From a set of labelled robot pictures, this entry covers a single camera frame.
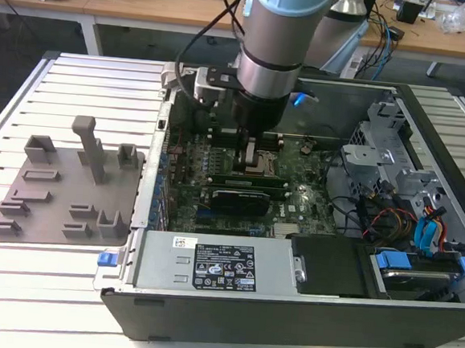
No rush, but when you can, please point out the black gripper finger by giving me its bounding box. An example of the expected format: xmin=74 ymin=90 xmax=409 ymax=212
xmin=243 ymin=137 xmax=268 ymax=175
xmin=231 ymin=129 xmax=250 ymax=173

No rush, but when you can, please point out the black RAM slot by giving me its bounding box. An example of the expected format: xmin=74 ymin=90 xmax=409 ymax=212
xmin=210 ymin=140 xmax=283 ymax=153
xmin=210 ymin=135 xmax=283 ymax=148
xmin=210 ymin=130 xmax=283 ymax=143
xmin=212 ymin=125 xmax=283 ymax=138

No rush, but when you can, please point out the metal CPU socket cover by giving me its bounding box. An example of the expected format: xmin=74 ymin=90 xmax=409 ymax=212
xmin=255 ymin=149 xmax=280 ymax=182

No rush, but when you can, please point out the green motherboard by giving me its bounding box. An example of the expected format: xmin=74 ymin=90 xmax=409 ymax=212
xmin=159 ymin=126 xmax=347 ymax=246

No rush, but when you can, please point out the black graphics card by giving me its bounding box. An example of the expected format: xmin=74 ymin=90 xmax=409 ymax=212
xmin=209 ymin=187 xmax=272 ymax=219

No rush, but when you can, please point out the silver chipset heatsink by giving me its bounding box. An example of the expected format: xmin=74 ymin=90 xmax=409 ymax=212
xmin=272 ymin=221 xmax=299 ymax=239

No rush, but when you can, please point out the grey case latch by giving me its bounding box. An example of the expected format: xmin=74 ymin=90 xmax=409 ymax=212
xmin=160 ymin=61 xmax=186 ymax=91

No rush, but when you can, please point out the silver drive cage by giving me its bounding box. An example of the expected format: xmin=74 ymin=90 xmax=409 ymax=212
xmin=336 ymin=96 xmax=459 ymax=224

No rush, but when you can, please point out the white power strip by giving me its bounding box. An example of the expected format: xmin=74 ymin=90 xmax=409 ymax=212
xmin=345 ymin=55 xmax=365 ymax=79

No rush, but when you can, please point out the black rating label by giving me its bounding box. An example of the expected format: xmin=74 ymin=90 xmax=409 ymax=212
xmin=193 ymin=242 xmax=256 ymax=293

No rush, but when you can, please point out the black plastic cover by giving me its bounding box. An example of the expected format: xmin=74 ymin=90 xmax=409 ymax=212
xmin=286 ymin=233 xmax=378 ymax=301

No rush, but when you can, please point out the silver power supply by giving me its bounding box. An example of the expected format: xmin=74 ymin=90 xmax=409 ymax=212
xmin=120 ymin=226 xmax=305 ymax=301

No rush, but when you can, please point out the long wooden desk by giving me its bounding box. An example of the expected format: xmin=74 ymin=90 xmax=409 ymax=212
xmin=80 ymin=0 xmax=465 ymax=80

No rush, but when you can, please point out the tall black box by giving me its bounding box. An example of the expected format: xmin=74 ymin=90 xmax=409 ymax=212
xmin=361 ymin=0 xmax=379 ymax=21

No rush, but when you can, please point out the black open PC case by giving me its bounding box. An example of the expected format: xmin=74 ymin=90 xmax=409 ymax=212
xmin=89 ymin=55 xmax=465 ymax=348

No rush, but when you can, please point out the small black container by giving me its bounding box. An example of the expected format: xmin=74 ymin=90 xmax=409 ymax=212
xmin=395 ymin=0 xmax=424 ymax=25

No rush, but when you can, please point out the grey parts rack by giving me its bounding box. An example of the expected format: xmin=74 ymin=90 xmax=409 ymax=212
xmin=0 ymin=109 xmax=149 ymax=255

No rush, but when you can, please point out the hard disk in blue carrier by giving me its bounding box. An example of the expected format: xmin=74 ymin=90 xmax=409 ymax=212
xmin=369 ymin=248 xmax=465 ymax=306

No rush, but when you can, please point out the short wooden desk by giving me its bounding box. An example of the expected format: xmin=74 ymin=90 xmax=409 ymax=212
xmin=0 ymin=0 xmax=106 ymax=56

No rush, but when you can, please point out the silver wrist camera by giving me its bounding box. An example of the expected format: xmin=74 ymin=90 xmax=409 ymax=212
xmin=192 ymin=64 xmax=242 ymax=108

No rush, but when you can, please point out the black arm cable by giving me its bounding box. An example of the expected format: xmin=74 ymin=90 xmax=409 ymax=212
xmin=171 ymin=0 xmax=251 ymax=111

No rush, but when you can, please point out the black cable bundle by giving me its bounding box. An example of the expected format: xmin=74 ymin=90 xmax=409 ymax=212
xmin=318 ymin=148 xmax=386 ymax=243

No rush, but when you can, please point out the coloured power wire bundle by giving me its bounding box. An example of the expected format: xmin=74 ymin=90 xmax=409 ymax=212
xmin=362 ymin=204 xmax=420 ymax=243

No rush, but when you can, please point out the blue data cable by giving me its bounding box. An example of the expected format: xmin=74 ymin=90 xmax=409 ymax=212
xmin=410 ymin=212 xmax=450 ymax=260

